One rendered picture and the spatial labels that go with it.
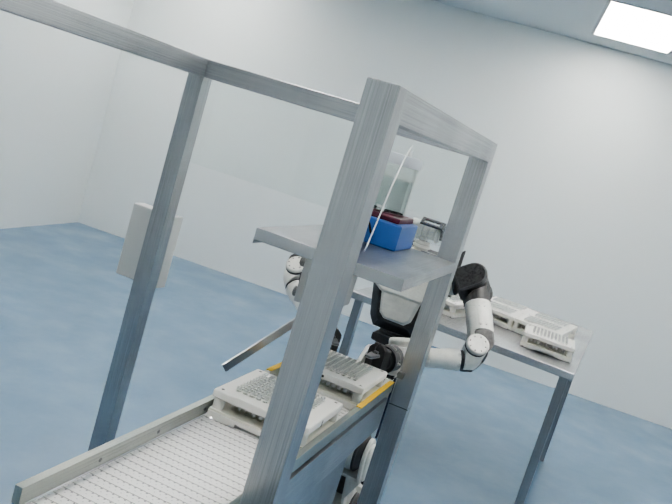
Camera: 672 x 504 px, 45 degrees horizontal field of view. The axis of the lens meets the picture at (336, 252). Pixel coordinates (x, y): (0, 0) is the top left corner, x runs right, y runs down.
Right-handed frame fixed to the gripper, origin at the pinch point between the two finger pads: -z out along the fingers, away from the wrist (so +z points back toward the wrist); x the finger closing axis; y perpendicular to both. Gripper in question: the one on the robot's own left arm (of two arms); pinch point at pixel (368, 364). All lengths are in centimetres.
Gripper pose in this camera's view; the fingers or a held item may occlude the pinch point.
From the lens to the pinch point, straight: 244.5
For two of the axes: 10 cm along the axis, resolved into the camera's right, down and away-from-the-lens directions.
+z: 4.4, 0.1, 9.0
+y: -8.5, -3.2, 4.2
